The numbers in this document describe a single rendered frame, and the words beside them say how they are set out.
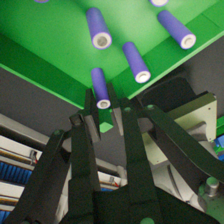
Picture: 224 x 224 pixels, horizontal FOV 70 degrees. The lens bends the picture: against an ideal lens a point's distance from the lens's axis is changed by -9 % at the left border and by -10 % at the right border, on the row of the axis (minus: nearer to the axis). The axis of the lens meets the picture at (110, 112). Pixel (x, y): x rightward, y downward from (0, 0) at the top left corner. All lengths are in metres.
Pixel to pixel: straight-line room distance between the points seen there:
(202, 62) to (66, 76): 0.69
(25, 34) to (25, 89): 0.52
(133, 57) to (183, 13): 0.09
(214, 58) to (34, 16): 0.78
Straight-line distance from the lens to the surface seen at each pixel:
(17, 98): 0.78
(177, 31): 0.20
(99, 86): 0.23
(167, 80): 0.81
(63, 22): 0.22
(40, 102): 0.79
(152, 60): 0.25
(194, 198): 0.68
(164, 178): 0.68
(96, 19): 0.18
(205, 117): 0.70
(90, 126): 0.16
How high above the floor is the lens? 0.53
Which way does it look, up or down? 37 degrees down
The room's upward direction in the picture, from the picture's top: 166 degrees clockwise
